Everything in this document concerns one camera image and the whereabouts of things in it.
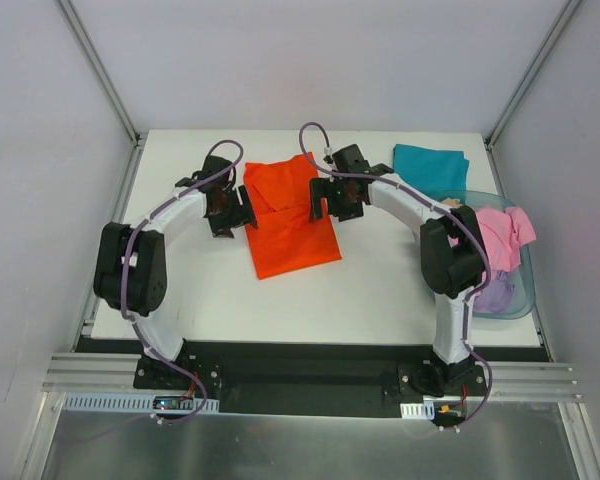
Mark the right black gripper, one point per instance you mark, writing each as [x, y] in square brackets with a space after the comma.
[321, 198]

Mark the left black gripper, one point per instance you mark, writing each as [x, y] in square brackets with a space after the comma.
[241, 214]

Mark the orange t-shirt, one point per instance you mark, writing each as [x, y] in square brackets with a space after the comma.
[285, 239]

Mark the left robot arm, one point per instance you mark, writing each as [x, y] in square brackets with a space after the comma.
[131, 273]

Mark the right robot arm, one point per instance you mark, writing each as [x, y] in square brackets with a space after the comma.
[453, 260]

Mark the folded teal t-shirt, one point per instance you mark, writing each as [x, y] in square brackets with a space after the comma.
[431, 171]

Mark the pink t-shirt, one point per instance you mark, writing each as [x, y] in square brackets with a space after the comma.
[504, 233]

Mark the lavender t-shirt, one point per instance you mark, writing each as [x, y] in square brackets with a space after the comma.
[497, 296]

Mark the clear blue plastic basket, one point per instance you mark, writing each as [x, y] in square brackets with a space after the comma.
[522, 277]

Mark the right white cable duct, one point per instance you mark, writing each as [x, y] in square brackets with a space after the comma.
[418, 411]

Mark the white cable duct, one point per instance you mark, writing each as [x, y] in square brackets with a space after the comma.
[138, 404]
[418, 411]

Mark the left white cable duct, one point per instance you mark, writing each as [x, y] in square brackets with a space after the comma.
[138, 404]

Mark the aluminium frame rail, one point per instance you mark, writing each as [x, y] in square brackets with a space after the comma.
[508, 381]

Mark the left frame post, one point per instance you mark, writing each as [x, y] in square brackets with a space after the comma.
[79, 32]

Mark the frame post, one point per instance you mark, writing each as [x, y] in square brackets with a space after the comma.
[79, 32]
[548, 44]

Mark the right frame post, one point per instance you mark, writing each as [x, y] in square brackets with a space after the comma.
[548, 44]

